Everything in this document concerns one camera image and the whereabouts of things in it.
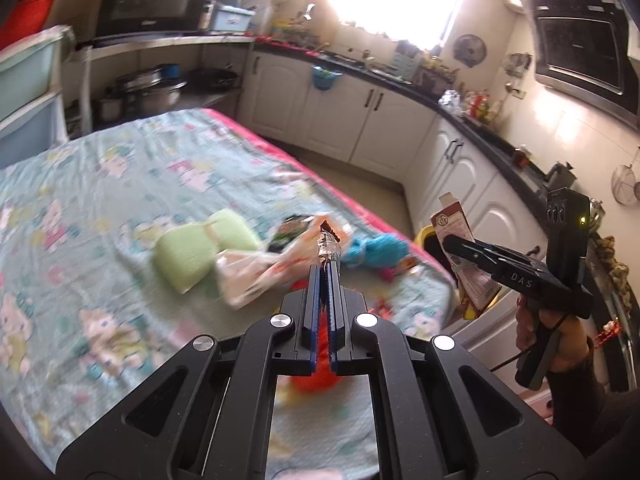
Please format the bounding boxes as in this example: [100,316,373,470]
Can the round wall fan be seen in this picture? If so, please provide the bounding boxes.
[454,34,487,67]

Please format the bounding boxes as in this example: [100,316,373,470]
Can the person's right hand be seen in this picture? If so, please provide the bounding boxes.
[516,304,594,375]

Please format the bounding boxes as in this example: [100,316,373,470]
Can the shiny clear wrapper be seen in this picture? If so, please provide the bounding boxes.
[316,221,344,267]

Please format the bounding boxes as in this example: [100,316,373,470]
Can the steel mesh strainer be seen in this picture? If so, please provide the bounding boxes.
[611,149,640,206]

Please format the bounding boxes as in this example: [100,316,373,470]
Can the white plastic bag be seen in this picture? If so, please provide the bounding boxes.
[215,215,357,310]

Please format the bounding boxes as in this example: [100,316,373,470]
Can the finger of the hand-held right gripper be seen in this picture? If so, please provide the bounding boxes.
[441,233,532,283]

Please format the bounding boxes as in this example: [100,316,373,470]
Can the blue towel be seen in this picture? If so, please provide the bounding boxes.
[342,234,412,272]

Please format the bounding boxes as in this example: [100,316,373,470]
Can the red plastic bag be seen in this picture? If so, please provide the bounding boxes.
[290,310,353,397]

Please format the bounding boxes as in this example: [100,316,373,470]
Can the red string bracelet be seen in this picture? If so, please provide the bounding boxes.
[594,319,622,347]

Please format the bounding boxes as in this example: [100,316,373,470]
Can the red plastic basin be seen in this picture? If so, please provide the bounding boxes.
[0,0,62,52]

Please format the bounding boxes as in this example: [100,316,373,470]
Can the white kitchen cabinets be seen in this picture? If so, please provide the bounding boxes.
[240,50,556,396]

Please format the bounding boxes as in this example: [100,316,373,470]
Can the light blue plastic basket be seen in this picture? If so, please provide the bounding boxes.
[209,4,257,32]

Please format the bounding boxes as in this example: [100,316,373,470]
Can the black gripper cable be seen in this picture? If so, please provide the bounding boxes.
[490,350,522,374]

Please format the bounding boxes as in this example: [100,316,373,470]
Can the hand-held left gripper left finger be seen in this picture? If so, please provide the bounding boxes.
[55,265,326,480]

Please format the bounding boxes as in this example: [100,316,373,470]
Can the teal plastic drawer unit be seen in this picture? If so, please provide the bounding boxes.
[0,25,69,158]

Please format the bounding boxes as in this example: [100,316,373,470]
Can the red label bottle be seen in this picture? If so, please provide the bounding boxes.
[464,91,494,121]

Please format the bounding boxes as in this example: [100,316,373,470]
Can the blue hanging basket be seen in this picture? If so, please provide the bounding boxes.
[311,65,344,92]

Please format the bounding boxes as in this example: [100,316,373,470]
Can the wall utensil rack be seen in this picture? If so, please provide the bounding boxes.
[502,54,532,81]

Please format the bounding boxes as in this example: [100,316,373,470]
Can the black wok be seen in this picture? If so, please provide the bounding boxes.
[192,67,240,94]

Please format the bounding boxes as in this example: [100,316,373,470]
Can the yellow bin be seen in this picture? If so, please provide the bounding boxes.
[415,225,503,322]

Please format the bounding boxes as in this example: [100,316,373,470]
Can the teal desktop organizer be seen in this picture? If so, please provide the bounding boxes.
[395,40,426,79]

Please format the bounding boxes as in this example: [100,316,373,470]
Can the brown paper carton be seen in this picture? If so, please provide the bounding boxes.
[430,192,502,319]

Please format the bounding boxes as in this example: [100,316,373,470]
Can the steel glass teapot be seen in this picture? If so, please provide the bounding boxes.
[587,199,605,235]

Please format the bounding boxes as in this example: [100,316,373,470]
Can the person's right forearm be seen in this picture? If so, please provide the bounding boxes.
[546,352,640,458]

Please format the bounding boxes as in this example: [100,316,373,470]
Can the teal printed blanket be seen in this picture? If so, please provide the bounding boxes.
[0,107,458,480]

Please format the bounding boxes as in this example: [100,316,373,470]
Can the dark snack packet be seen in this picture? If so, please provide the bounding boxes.
[267,215,315,254]

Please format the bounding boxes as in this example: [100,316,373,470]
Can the ginger roots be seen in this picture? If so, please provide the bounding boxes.
[597,235,631,287]

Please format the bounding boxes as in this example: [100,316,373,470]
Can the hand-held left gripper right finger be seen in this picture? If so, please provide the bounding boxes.
[327,265,586,480]

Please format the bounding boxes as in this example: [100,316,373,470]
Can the steel kettle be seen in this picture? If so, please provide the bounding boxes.
[544,161,576,186]

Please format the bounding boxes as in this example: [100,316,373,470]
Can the black range hood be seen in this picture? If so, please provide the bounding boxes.
[525,0,640,129]

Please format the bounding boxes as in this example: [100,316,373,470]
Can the large steel pot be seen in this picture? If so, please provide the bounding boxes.
[117,67,189,115]

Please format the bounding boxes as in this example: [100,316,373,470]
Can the metal shelf rack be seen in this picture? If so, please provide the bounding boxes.
[75,32,257,133]

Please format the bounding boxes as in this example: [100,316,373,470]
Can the wooden cutting board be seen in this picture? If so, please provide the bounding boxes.
[312,0,342,47]

